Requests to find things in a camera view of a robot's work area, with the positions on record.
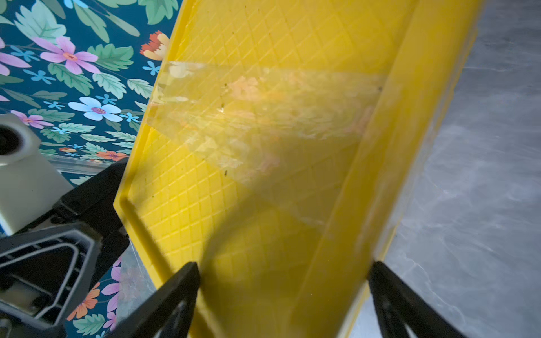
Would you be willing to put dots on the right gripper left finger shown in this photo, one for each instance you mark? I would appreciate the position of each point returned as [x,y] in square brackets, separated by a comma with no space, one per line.
[169,311]

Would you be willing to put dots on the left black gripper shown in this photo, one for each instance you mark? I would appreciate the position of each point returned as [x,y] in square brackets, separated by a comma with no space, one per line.
[49,267]

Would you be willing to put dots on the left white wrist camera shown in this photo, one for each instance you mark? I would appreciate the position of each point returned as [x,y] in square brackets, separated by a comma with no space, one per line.
[30,185]

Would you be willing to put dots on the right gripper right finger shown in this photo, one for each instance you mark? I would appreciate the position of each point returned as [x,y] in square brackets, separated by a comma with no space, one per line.
[400,310]

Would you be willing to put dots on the yellow drawer cabinet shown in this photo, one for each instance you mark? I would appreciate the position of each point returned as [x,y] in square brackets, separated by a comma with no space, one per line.
[279,148]

